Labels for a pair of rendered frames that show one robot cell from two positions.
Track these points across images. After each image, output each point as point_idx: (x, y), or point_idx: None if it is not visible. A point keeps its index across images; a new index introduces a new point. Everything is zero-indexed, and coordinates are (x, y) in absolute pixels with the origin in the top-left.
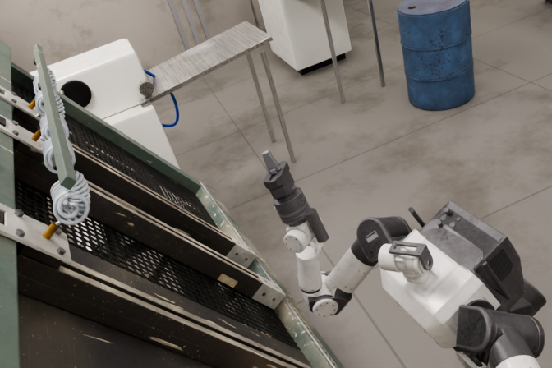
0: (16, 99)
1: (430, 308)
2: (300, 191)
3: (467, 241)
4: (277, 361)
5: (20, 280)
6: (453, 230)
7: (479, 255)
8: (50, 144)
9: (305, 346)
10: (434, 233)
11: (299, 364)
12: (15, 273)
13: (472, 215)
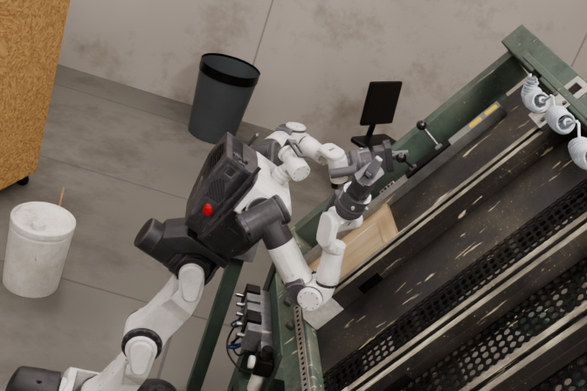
0: None
1: None
2: (347, 183)
3: (243, 150)
4: (384, 244)
5: None
6: (243, 156)
7: (245, 146)
8: (566, 111)
9: (318, 371)
10: (252, 168)
11: (360, 270)
12: (546, 84)
13: (228, 145)
